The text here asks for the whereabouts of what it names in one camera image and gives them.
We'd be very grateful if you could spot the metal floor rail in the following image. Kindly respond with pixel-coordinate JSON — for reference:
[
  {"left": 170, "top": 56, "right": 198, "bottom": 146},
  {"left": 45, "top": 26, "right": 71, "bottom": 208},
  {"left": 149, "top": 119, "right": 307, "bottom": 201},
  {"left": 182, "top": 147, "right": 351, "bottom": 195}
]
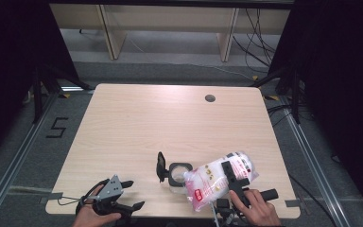
[
  {"left": 0, "top": 91, "right": 61, "bottom": 218},
  {"left": 280, "top": 96, "right": 351, "bottom": 227}
]

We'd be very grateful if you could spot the thin white floor cable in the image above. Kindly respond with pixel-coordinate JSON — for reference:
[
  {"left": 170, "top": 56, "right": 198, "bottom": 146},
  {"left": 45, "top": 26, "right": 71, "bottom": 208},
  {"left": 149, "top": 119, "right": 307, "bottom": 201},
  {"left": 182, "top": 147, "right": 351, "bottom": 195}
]
[{"left": 129, "top": 37, "right": 254, "bottom": 79}]

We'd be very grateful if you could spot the person's left hand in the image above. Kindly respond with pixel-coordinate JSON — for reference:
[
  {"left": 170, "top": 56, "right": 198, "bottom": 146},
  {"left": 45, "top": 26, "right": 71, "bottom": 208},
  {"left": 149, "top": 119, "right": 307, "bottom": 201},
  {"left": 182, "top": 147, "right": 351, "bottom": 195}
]
[{"left": 72, "top": 183, "right": 122, "bottom": 227}]

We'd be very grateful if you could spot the person's right hand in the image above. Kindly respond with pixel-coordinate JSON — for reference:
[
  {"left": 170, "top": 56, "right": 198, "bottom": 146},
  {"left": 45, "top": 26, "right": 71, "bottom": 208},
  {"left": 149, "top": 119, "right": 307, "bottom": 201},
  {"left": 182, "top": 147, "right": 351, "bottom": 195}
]
[{"left": 229, "top": 188, "right": 282, "bottom": 227}]

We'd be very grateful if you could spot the bundle of black cables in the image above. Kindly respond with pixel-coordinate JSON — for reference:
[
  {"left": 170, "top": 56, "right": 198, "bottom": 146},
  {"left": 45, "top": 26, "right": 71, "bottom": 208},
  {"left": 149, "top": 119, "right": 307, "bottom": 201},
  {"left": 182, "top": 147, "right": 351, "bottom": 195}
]
[{"left": 231, "top": 8, "right": 282, "bottom": 69}]

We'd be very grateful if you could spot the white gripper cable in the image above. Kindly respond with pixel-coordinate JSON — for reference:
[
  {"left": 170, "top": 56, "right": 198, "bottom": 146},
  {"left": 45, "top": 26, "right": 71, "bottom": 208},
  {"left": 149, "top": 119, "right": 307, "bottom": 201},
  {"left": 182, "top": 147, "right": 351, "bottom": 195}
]
[{"left": 212, "top": 201, "right": 220, "bottom": 227}]

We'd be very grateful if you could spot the glass jar with black lid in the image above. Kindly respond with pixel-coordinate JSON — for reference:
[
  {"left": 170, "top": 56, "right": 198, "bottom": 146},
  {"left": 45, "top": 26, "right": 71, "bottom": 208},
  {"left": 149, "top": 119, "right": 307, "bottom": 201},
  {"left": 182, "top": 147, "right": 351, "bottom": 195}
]
[{"left": 155, "top": 150, "right": 195, "bottom": 195}]

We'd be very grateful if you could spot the black curtain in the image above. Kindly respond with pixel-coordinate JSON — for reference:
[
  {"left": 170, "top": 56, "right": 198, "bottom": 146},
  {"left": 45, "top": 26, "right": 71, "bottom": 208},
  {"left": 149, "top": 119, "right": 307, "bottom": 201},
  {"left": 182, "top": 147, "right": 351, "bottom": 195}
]
[
  {"left": 268, "top": 0, "right": 363, "bottom": 216},
  {"left": 0, "top": 0, "right": 79, "bottom": 165}
]

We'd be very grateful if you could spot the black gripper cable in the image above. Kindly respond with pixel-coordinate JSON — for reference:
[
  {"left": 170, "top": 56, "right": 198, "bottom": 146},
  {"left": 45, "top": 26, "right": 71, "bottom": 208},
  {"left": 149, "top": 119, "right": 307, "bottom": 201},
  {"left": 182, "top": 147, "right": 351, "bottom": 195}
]
[{"left": 57, "top": 178, "right": 111, "bottom": 216}]

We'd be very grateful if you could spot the black floor cable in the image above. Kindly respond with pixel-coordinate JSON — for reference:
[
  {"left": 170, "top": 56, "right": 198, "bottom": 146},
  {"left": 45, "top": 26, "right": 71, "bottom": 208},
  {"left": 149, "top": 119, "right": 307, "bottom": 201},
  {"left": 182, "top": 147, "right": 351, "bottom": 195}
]
[{"left": 287, "top": 173, "right": 338, "bottom": 227}]

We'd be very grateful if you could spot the white plastic bag red label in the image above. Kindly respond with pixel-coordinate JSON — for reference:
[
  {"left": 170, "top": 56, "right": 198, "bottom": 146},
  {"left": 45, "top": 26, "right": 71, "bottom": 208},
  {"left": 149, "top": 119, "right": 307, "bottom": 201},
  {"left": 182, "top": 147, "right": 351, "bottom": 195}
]
[{"left": 182, "top": 150, "right": 260, "bottom": 213}]

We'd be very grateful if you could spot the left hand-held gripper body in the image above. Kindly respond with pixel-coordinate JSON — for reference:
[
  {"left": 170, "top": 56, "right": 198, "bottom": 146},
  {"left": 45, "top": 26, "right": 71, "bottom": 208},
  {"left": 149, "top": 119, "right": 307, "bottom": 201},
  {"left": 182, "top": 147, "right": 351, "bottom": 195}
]
[{"left": 92, "top": 174, "right": 126, "bottom": 217}]

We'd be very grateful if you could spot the light wooden desk frame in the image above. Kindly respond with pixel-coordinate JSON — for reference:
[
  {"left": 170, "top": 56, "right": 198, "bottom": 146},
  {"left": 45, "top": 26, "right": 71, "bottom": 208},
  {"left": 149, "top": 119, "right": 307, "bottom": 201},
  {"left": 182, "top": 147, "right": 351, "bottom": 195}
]
[{"left": 49, "top": 3, "right": 292, "bottom": 62}]

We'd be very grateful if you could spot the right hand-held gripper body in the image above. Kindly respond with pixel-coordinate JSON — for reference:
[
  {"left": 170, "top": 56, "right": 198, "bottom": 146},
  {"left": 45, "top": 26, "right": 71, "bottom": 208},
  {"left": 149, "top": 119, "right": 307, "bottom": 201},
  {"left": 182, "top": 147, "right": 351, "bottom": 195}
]
[{"left": 216, "top": 177, "right": 280, "bottom": 221}]

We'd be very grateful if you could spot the black metal stand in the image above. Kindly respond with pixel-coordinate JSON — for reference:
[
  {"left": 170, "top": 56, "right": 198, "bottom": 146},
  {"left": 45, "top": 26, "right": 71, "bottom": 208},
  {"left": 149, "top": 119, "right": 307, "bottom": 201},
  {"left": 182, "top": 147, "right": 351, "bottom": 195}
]
[
  {"left": 32, "top": 64, "right": 93, "bottom": 124},
  {"left": 250, "top": 65, "right": 306, "bottom": 125}
]

